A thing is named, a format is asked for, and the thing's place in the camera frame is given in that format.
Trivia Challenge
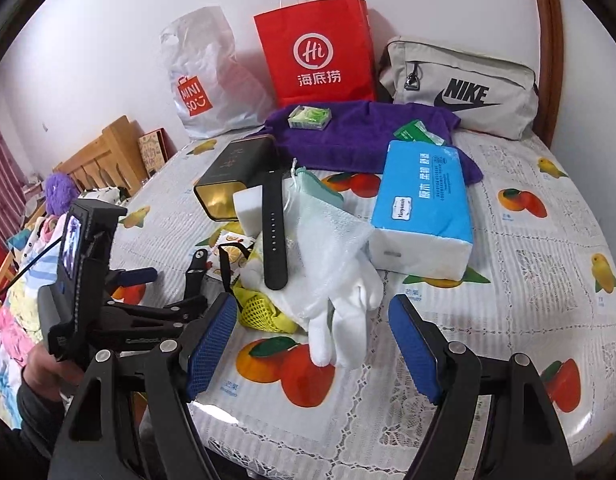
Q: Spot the grey fabric sling bag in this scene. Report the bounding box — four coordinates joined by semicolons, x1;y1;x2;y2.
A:
378;36;540;140

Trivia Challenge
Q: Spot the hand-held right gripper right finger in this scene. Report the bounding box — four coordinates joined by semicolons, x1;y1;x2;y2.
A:
389;294;574;480

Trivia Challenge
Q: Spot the yellow foam net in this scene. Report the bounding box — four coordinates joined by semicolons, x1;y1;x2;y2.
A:
233;285;299;336

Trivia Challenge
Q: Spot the black watch strap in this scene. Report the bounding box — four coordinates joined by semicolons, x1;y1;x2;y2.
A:
260;170;291;291

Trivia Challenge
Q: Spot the white plastic shopping bag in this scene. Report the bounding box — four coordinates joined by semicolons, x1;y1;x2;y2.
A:
160;6;273;140

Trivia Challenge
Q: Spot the person's left forearm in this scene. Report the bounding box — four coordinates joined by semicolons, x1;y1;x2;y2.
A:
0;382;68;480

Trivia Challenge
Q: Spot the teal cloth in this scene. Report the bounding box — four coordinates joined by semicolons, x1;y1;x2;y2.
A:
295;167;346;206

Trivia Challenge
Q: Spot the purple fluffy toy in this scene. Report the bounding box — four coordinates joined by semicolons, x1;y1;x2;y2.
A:
44;172;78;216

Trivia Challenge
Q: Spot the white rubber glove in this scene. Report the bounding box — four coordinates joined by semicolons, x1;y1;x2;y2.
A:
308;255;383;368

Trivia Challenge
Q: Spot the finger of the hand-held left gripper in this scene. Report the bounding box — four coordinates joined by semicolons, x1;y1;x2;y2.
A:
180;247;211;311
105;267;159;291

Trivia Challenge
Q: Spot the blue tissue pack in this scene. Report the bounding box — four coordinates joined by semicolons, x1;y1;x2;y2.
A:
368;140;476;281

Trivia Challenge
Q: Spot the wooden headboard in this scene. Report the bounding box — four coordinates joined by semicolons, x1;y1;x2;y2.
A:
52;115;148;198

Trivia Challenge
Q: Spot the brown patterned gift box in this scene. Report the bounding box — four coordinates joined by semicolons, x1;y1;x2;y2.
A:
138;128;169;178

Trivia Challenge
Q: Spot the person's left hand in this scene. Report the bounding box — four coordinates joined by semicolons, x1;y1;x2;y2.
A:
25;345;86;403

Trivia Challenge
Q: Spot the colourful printed bedding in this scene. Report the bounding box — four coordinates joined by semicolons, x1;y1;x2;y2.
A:
0;210;73;411

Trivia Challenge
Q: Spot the small clear green box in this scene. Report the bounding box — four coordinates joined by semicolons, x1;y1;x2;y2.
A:
288;104;333;131

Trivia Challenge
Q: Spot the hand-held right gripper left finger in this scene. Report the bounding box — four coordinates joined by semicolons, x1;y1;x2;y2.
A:
50;292;239;480

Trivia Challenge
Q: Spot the red striped curtain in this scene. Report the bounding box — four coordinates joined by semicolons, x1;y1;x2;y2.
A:
0;105;28;241

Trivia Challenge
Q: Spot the purple towel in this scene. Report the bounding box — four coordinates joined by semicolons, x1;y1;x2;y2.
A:
263;101;484;183

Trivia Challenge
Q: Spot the lemon print sachet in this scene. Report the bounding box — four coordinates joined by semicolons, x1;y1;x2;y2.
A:
208;230;253;283

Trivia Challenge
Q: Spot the green packet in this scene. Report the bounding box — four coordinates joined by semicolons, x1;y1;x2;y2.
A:
392;120;449;147

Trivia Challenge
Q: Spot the black gold tin box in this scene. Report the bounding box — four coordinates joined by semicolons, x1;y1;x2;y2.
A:
193;135;283;223

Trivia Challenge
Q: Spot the red paper bag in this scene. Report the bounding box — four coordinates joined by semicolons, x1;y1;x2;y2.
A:
253;0;379;108

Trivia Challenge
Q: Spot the white mesh pouch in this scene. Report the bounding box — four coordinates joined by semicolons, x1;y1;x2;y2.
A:
283;160;373;321

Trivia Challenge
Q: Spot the brown wooden frame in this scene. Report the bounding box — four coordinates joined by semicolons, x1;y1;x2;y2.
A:
530;0;564;148

